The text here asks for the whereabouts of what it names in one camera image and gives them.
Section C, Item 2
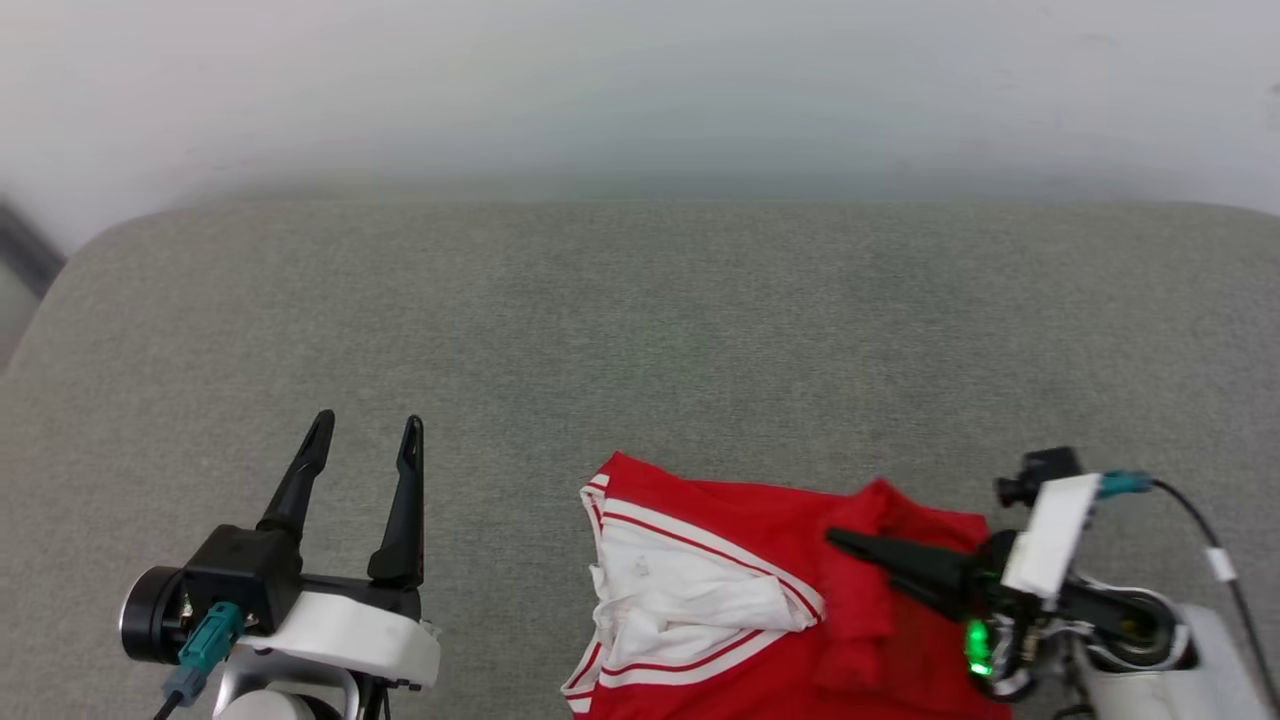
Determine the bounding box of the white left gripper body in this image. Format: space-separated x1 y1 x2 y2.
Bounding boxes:
235 574 442 691

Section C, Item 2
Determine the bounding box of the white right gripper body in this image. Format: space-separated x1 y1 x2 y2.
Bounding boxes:
964 474 1102 693

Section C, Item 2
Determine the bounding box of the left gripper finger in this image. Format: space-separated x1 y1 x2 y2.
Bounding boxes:
366 414 427 589
256 408 336 541

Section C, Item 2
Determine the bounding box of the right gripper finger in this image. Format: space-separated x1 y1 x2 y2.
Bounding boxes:
824 527 993 623

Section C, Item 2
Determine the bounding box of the teal left camera connector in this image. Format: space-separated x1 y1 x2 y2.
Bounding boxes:
163 600 246 706

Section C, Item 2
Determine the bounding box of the black right camera cable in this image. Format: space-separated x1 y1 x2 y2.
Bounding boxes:
1150 480 1280 713

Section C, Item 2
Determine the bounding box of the red and white basketball jersey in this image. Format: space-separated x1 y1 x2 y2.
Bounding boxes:
560 452 1016 720

